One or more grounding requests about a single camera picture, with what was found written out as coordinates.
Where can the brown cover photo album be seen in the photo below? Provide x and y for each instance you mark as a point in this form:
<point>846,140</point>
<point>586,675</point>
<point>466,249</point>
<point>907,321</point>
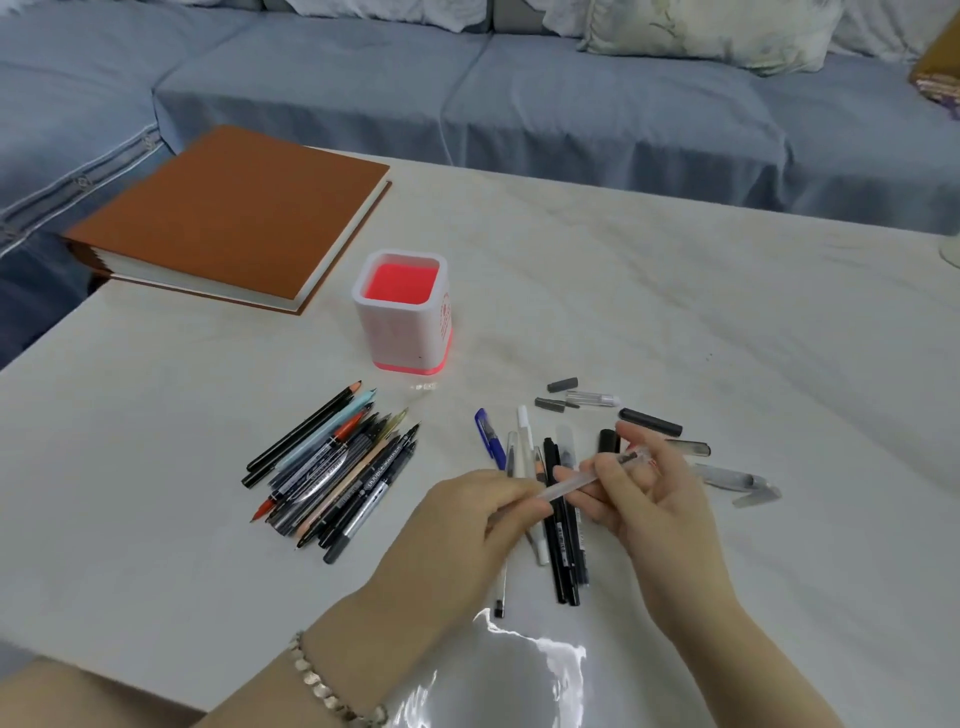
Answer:
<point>232,202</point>

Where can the person's left forearm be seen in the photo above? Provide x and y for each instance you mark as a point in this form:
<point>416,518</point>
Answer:
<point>330,660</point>

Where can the clear refill tube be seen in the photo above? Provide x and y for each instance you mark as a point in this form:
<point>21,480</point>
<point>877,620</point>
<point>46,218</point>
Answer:
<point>592,398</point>

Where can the small grey pen cap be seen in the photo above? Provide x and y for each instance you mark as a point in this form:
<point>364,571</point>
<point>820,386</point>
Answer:
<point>562,385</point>

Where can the person's right hand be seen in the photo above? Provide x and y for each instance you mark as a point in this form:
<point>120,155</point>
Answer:
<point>660,525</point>

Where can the blue capped pen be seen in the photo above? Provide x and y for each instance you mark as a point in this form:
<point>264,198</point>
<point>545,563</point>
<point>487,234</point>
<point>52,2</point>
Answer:
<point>489,439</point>

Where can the grey pen cap with clip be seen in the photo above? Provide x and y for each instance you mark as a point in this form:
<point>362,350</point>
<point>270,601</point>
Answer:
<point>551,405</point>

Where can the cream floral pillow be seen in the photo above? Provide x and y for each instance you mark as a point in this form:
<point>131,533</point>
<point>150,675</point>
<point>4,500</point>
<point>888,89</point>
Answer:
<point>712,30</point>

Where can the person's left hand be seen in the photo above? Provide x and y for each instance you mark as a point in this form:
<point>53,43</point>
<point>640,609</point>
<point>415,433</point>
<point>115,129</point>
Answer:
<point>442,540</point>

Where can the small clear plastic piece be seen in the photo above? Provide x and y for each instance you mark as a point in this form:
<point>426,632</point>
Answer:
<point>424,386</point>

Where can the person's right forearm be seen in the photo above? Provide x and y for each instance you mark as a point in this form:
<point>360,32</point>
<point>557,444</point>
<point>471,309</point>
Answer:
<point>750,667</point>

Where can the long black pen cap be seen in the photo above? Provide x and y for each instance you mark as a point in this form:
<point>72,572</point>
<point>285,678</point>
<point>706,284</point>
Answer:
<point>651,422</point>

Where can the clear plastic sheet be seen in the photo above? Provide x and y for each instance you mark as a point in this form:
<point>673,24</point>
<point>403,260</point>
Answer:
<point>510,675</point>

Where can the person's left thumb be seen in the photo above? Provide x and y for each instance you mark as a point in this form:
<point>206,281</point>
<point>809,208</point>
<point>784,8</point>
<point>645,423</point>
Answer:
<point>521,521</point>

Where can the clear pen with black tip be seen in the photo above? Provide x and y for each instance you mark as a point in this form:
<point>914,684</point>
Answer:
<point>511,450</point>

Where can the clear pen cap dark tip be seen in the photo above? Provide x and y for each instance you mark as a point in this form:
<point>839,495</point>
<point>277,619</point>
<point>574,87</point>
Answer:
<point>690,448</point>

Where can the person's leg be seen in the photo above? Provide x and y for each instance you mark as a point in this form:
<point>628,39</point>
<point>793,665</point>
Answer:
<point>75,701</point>

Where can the frosted clear pen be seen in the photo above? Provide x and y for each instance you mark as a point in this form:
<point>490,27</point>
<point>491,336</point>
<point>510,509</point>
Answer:
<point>571,487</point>

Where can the white pillow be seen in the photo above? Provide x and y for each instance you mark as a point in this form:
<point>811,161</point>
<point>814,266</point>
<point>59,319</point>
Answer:
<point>892,26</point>
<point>390,11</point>

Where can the white pen holder red inside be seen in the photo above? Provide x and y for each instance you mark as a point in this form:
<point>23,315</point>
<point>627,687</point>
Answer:
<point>401,330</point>

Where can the dark grey pen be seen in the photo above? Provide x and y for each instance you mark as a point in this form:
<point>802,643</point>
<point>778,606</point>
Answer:
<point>582,559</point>

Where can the short black pen cap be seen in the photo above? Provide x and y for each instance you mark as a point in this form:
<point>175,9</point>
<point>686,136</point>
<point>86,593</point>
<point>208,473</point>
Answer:
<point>608,441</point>

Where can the person's right thumb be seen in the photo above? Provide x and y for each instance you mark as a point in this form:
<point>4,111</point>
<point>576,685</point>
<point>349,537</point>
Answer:
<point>637,446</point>

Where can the white pen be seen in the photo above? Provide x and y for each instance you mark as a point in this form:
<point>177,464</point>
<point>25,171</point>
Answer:
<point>523,429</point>

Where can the pile of capped pens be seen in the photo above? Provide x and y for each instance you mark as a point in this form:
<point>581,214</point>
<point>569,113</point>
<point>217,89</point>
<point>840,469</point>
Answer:
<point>337,472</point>

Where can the large clear pen cap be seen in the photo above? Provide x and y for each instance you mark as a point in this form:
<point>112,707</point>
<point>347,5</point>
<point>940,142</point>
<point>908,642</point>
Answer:
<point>731,478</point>

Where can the blue fabric sofa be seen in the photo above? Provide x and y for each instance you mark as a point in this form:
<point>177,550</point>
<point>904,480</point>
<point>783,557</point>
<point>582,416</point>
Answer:
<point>600,112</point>

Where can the yellow brown cushion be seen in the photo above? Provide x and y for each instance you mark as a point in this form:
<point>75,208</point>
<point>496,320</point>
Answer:
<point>941,67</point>

